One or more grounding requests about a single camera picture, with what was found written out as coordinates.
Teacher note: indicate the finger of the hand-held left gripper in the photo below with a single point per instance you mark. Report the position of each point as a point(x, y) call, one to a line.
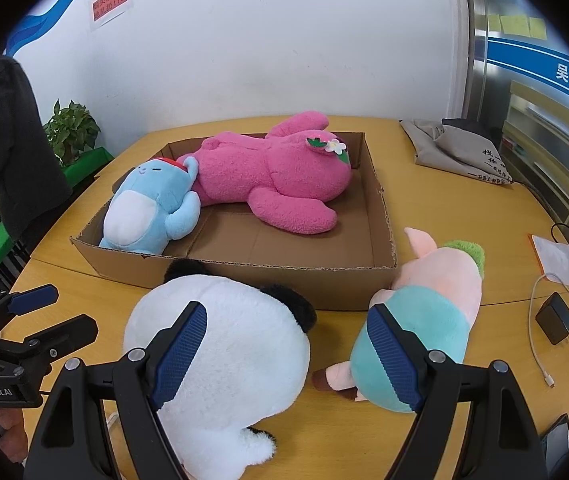
point(34, 297)
point(72, 330)

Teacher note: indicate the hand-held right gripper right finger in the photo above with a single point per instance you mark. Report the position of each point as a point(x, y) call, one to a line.
point(392, 355)

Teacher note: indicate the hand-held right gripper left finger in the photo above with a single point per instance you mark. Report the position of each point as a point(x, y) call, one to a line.
point(179, 347)

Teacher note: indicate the white panda plush toy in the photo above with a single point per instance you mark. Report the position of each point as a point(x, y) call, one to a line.
point(224, 340)

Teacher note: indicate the pink teal pig plush toy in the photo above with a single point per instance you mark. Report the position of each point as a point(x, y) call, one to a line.
point(424, 320)

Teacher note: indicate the light blue plush toy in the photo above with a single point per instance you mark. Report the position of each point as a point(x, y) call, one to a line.
point(139, 210)

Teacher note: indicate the brown cardboard box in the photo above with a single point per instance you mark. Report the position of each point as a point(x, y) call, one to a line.
point(284, 255)

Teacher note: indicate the magenta bear plush toy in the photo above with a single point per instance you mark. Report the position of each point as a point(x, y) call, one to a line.
point(264, 175)

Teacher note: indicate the person's left hand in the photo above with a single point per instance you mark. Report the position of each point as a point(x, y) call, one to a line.
point(12, 435)

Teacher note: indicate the black hanging coat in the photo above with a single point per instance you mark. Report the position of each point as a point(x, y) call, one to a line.
point(14, 150)

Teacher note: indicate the dark grey power adapter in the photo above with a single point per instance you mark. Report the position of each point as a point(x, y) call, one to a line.
point(554, 317)

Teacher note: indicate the green potted plant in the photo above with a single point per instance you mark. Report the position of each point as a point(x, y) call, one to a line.
point(72, 130)

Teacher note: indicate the black smartphone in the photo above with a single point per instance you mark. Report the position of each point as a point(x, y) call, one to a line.
point(557, 447)

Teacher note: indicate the grey tote bag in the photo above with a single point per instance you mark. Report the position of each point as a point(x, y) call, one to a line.
point(454, 152)

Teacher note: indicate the metal-framed glass door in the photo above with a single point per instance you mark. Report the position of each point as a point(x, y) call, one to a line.
point(529, 110)

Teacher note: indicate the yellow sticky note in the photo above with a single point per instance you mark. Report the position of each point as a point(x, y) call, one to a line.
point(514, 25)
point(494, 23)
point(537, 27)

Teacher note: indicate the red wall sign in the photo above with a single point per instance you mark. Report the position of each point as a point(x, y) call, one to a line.
point(110, 2)

